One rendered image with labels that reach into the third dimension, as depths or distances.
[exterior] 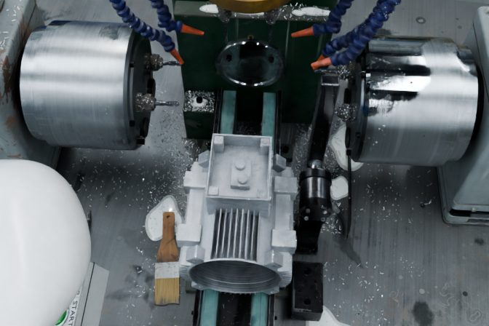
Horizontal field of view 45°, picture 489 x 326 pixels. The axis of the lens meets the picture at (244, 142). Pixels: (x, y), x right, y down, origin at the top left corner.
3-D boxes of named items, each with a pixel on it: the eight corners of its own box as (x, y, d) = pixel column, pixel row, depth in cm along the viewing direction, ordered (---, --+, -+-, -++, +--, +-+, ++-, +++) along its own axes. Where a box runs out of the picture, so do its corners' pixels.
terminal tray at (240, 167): (212, 155, 104) (210, 132, 98) (272, 158, 104) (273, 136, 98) (205, 217, 98) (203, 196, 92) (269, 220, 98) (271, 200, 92)
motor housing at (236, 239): (195, 194, 117) (187, 142, 102) (290, 200, 117) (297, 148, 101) (183, 292, 107) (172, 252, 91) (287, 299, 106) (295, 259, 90)
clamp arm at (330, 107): (306, 156, 113) (320, 70, 92) (321, 157, 113) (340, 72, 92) (305, 172, 112) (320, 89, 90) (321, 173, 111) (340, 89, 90)
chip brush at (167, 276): (157, 213, 128) (156, 212, 128) (180, 212, 129) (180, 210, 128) (154, 306, 117) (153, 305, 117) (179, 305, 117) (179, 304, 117)
